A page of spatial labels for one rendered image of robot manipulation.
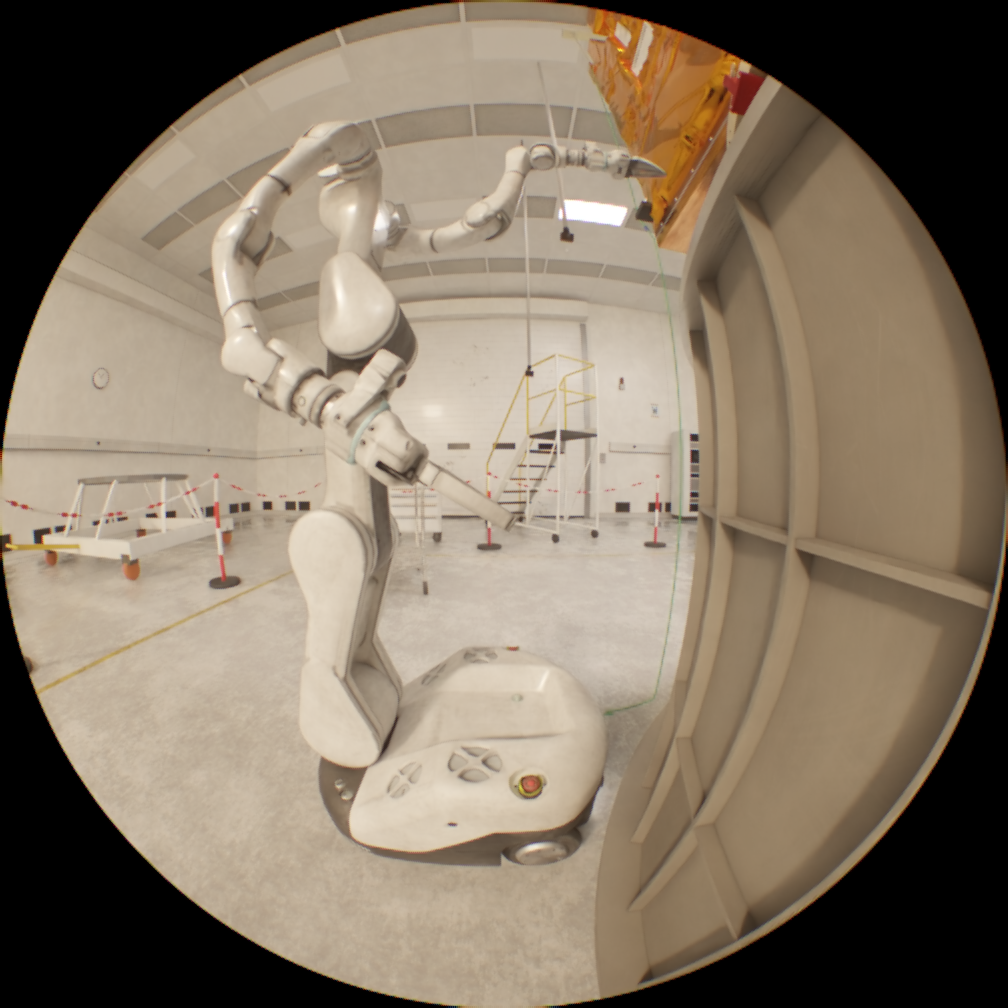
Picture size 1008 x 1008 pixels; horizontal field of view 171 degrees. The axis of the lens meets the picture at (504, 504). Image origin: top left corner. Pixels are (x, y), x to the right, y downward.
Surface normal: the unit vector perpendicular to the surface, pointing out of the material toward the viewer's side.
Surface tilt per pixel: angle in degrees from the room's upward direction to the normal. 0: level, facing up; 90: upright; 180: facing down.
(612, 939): 0
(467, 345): 90
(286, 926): 0
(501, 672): 73
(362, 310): 89
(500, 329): 90
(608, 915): 0
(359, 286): 87
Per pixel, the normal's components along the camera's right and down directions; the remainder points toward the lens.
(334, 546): 0.04, 0.07
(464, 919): 0.00, -1.00
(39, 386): 1.00, 0.00
